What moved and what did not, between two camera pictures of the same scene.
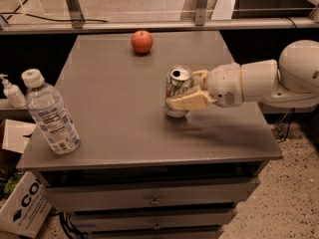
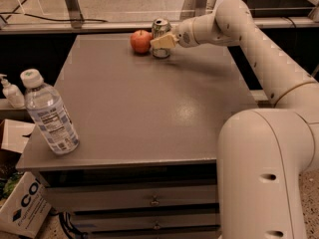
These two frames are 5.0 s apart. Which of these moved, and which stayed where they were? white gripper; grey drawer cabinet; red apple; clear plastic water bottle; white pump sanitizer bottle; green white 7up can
Moved: white gripper; green white 7up can
Stayed: red apple; white pump sanitizer bottle; clear plastic water bottle; grey drawer cabinet
